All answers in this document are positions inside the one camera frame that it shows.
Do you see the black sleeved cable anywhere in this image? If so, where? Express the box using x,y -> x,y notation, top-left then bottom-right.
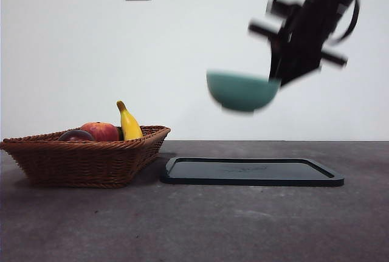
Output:
329,0 -> 362,44

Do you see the dark purple plum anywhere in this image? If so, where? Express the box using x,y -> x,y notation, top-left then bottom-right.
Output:
57,130 -> 95,142

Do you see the yellow banana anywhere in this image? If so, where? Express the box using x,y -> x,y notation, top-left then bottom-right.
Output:
116,100 -> 144,141

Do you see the teal ribbed bowl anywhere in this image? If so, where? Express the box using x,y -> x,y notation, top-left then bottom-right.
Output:
205,69 -> 282,113

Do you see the red and yellow apple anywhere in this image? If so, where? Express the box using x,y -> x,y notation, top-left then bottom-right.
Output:
80,122 -> 120,142

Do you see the black rectangular tray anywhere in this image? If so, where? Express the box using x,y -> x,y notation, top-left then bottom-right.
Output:
160,157 -> 346,187

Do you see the brown wicker basket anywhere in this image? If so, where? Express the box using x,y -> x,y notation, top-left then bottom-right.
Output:
0,126 -> 171,189

